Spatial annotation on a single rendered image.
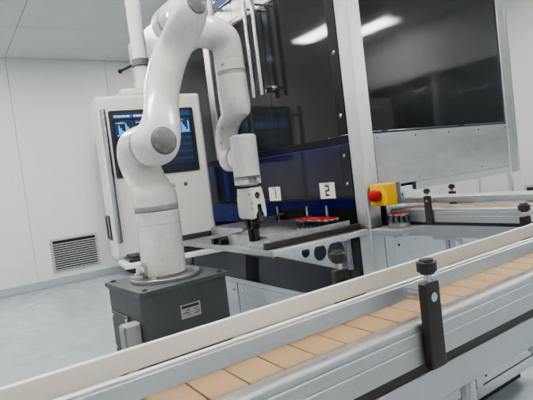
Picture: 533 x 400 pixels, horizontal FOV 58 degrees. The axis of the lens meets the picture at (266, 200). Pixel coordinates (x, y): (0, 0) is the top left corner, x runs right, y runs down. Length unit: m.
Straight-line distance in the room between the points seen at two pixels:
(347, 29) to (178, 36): 0.60
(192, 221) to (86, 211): 4.61
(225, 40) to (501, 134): 1.35
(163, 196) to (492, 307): 0.89
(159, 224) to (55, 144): 5.64
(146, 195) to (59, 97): 5.75
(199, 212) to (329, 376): 1.97
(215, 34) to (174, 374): 1.22
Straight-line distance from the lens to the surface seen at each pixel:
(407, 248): 1.81
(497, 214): 1.51
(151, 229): 1.29
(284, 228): 1.82
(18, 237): 6.76
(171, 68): 1.37
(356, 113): 1.66
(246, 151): 1.46
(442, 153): 1.99
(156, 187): 1.30
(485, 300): 0.63
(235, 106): 1.47
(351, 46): 1.70
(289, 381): 0.43
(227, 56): 1.49
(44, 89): 6.99
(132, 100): 2.35
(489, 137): 2.27
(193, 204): 2.37
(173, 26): 1.38
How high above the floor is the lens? 1.11
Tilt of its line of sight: 3 degrees down
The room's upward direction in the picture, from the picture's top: 7 degrees counter-clockwise
